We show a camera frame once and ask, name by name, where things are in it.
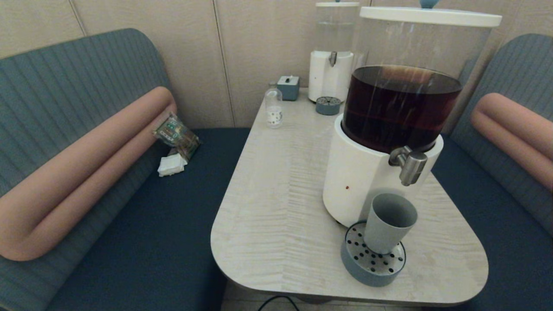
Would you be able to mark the grey-blue plastic cup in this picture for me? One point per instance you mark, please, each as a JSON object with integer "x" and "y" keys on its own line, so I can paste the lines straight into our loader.
{"x": 384, "y": 237}

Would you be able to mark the steel tap of tea dispenser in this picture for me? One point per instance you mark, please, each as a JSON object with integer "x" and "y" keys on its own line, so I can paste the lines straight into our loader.
{"x": 412, "y": 166}

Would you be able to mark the small clear glass bottle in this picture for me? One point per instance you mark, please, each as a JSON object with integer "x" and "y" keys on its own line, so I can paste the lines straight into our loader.
{"x": 274, "y": 112}

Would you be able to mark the small blue box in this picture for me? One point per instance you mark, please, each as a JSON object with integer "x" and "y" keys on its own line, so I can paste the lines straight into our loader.
{"x": 288, "y": 90}

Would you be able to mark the small blue drip tray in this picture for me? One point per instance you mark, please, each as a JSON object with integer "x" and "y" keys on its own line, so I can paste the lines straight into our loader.
{"x": 327, "y": 108}

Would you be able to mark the large tea drink dispenser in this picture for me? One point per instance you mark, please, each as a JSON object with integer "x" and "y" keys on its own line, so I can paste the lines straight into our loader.
{"x": 358, "y": 181}

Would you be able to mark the small clear water dispenser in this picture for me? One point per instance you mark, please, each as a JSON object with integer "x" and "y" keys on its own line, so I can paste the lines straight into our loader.
{"x": 328, "y": 80}

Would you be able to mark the green snack packet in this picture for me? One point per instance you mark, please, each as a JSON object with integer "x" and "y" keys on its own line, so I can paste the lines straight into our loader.
{"x": 177, "y": 134}

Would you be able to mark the white folded napkin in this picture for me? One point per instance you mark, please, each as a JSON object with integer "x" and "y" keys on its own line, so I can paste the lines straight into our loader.
{"x": 172, "y": 165}

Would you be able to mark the steel tap of water dispenser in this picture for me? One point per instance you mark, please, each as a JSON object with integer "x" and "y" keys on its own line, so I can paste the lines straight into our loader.
{"x": 332, "y": 58}

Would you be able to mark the large blue perforated drip tray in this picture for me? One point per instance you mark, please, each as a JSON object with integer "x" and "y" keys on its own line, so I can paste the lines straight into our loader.
{"x": 358, "y": 270}

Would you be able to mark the white lid of water dispenser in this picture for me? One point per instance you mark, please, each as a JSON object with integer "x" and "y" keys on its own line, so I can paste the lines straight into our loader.
{"x": 337, "y": 4}

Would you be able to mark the blue upholstered bench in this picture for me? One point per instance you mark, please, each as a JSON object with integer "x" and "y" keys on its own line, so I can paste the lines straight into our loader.
{"x": 497, "y": 242}
{"x": 129, "y": 242}

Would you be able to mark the white lid of tea dispenser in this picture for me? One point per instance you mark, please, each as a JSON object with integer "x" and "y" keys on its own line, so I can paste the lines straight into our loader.
{"x": 427, "y": 17}

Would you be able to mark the blue knob of tea lid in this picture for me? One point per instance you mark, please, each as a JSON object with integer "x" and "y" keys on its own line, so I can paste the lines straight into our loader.
{"x": 429, "y": 3}

